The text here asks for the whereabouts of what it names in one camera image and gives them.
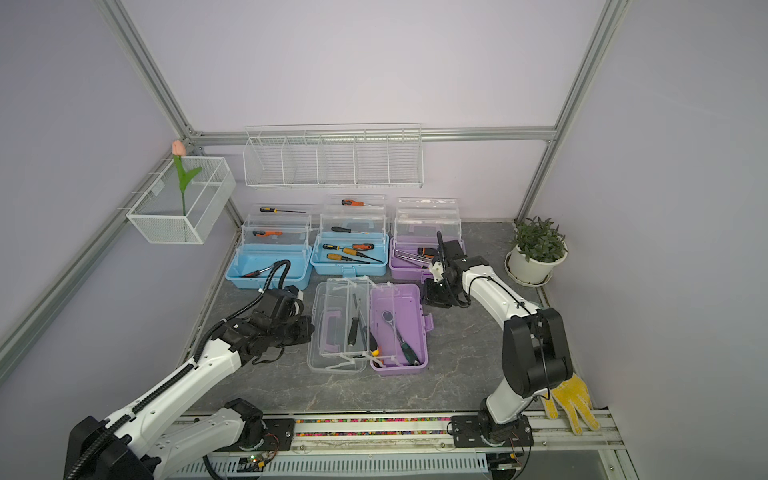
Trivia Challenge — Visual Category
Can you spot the black yellow screwdriver in lid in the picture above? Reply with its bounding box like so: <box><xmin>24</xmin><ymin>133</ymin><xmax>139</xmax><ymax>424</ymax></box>
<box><xmin>259</xmin><ymin>207</ymin><xmax>308</xmax><ymax>214</ymax></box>

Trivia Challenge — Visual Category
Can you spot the white wire wall shelf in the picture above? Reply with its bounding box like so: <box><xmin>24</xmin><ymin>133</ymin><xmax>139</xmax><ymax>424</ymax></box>
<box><xmin>243</xmin><ymin>123</ymin><xmax>424</xmax><ymax>189</ymax></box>

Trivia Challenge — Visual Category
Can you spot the left blue toolbox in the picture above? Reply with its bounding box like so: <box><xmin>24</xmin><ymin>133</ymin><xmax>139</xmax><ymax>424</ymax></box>
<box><xmin>225</xmin><ymin>203</ymin><xmax>313</xmax><ymax>290</ymax></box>

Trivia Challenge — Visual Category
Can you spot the black screwdriver in front tray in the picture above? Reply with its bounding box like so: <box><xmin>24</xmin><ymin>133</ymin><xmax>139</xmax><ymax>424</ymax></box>
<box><xmin>347</xmin><ymin>293</ymin><xmax>360</xmax><ymax>346</ymax></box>

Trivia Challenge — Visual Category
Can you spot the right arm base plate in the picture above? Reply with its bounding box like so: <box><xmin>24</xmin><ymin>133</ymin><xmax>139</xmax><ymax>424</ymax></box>
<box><xmin>447</xmin><ymin>412</ymin><xmax>534</xmax><ymax>448</ymax></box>

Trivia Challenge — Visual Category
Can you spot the yellow handled screwdriver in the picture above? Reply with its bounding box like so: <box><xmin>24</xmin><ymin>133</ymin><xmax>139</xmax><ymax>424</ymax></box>
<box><xmin>326</xmin><ymin>253</ymin><xmax>368</xmax><ymax>264</ymax></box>
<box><xmin>341</xmin><ymin>248</ymin><xmax>382</xmax><ymax>263</ymax></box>

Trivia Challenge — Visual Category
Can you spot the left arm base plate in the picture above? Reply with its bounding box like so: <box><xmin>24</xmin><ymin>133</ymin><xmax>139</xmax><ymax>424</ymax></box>
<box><xmin>217</xmin><ymin>418</ymin><xmax>296</xmax><ymax>453</ymax></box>

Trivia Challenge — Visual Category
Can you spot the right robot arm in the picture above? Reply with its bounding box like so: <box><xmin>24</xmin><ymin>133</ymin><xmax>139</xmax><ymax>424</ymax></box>
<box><xmin>422</xmin><ymin>234</ymin><xmax>574</xmax><ymax>444</ymax></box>

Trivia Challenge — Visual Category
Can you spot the middle blue toolbox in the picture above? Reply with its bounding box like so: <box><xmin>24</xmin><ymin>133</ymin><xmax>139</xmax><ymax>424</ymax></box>
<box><xmin>310</xmin><ymin>193</ymin><xmax>390</xmax><ymax>277</ymax></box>

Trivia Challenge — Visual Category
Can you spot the black yellow screwdriver front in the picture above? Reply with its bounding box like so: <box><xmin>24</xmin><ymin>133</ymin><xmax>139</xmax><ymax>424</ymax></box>
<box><xmin>368</xmin><ymin>333</ymin><xmax>380</xmax><ymax>358</ymax></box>

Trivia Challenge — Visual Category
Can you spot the green handled ratchet wrench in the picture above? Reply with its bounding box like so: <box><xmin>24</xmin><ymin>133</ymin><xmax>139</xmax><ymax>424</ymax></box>
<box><xmin>382</xmin><ymin>311</ymin><xmax>421</xmax><ymax>366</ymax></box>

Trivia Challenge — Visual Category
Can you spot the potted green plant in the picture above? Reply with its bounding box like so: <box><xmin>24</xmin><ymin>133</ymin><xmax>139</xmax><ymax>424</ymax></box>
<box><xmin>505</xmin><ymin>216</ymin><xmax>569</xmax><ymax>286</ymax></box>

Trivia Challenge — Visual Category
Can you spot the pink artificial tulip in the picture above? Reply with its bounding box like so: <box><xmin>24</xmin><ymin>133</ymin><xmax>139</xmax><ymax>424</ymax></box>
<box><xmin>171</xmin><ymin>140</ymin><xmax>202</xmax><ymax>216</ymax></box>

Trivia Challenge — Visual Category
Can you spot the orange screwdriver in left tray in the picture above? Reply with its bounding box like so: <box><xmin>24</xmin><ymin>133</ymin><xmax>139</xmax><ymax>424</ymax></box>
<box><xmin>252</xmin><ymin>230</ymin><xmax>283</xmax><ymax>237</ymax></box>

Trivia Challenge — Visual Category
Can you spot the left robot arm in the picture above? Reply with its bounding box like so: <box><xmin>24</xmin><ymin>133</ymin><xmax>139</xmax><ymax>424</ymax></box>
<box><xmin>64</xmin><ymin>286</ymin><xmax>314</xmax><ymax>479</ymax></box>

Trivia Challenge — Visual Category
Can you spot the purple toolbox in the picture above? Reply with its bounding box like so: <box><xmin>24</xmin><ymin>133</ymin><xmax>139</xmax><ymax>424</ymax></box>
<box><xmin>389</xmin><ymin>197</ymin><xmax>464</xmax><ymax>283</ymax></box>
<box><xmin>307</xmin><ymin>276</ymin><xmax>434</xmax><ymax>376</ymax></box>

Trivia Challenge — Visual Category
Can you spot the red handled ratchet wrench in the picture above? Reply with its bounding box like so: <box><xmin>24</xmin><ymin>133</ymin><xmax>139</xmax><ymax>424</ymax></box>
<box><xmin>240</xmin><ymin>265</ymin><xmax>274</xmax><ymax>278</ymax></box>

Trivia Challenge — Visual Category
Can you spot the white mesh wall basket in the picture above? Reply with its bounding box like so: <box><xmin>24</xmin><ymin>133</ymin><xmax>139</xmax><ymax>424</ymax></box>
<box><xmin>126</xmin><ymin>156</ymin><xmax>236</xmax><ymax>245</ymax></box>

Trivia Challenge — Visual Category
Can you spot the blue toolbox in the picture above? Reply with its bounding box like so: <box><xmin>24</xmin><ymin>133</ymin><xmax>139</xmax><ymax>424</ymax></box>
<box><xmin>310</xmin><ymin>193</ymin><xmax>390</xmax><ymax>277</ymax></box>
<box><xmin>225</xmin><ymin>203</ymin><xmax>313</xmax><ymax>290</ymax></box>

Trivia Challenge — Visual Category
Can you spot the black orange screwdriver purple box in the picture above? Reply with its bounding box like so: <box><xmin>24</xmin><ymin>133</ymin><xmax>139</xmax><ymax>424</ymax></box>
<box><xmin>416</xmin><ymin>247</ymin><xmax>439</xmax><ymax>261</ymax></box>

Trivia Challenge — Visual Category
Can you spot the yellow work glove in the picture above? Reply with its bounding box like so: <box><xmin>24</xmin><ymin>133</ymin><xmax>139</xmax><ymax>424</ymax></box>
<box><xmin>541</xmin><ymin>374</ymin><xmax>600</xmax><ymax>435</ymax></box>

